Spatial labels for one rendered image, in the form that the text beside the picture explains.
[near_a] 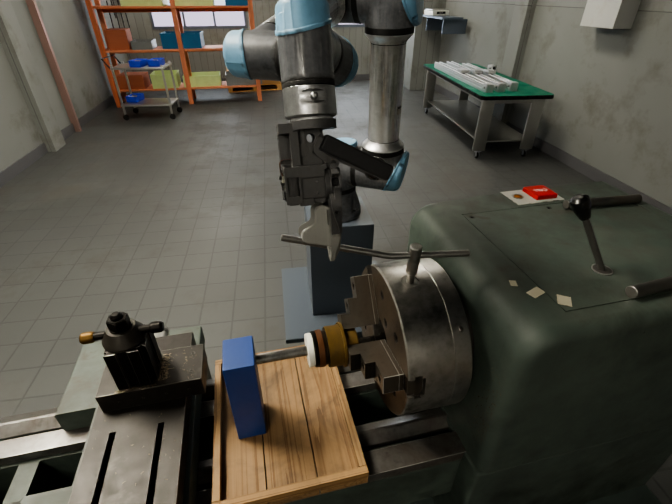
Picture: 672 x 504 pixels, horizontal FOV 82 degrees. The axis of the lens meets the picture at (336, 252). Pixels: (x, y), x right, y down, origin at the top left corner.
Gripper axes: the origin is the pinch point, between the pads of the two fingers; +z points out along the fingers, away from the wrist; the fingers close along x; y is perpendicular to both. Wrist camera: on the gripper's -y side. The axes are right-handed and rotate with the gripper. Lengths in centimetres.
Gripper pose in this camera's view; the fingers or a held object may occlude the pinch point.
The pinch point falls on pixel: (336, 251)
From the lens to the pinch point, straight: 61.9
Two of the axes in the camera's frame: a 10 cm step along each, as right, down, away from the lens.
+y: -9.7, 1.3, -1.9
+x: 2.2, 2.4, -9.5
